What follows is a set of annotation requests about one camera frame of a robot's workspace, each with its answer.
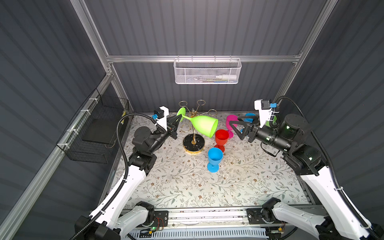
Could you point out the red wine glass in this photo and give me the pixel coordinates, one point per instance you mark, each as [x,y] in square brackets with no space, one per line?
[221,138]

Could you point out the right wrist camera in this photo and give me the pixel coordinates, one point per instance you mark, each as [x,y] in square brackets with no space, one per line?
[266,111]

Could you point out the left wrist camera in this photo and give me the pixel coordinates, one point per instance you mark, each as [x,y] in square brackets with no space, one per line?
[160,117]

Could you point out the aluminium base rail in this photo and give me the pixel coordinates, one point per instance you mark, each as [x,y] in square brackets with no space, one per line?
[210,216]

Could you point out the aluminium corner frame post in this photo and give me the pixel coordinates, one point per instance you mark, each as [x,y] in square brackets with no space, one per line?
[95,38]

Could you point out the white mesh wall basket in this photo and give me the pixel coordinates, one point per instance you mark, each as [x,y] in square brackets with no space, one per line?
[207,71]

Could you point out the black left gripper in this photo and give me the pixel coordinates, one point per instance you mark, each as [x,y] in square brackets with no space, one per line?
[171,129]

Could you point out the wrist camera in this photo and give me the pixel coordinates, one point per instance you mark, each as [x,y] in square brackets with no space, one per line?
[160,117]
[266,111]

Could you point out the gold wire glass rack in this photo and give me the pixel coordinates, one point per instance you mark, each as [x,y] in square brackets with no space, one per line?
[194,143]

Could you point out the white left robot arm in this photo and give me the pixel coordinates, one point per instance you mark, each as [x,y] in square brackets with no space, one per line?
[137,167]

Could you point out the white vented cover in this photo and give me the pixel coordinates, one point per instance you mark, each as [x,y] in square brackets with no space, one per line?
[204,233]

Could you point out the black wire side basket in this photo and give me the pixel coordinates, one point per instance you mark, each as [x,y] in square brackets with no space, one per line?
[93,138]

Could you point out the blue wine glass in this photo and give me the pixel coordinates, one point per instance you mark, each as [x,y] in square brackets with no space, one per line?
[215,157]
[249,119]

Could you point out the right aluminium corner post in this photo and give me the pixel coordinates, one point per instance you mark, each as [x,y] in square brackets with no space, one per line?
[319,24]

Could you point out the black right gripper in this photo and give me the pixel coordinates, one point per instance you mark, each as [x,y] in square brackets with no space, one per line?
[250,132]

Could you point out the green wine glass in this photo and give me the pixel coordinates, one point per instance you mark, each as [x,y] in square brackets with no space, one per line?
[204,124]
[274,122]

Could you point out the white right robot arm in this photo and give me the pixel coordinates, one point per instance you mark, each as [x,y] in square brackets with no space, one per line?
[343,221]

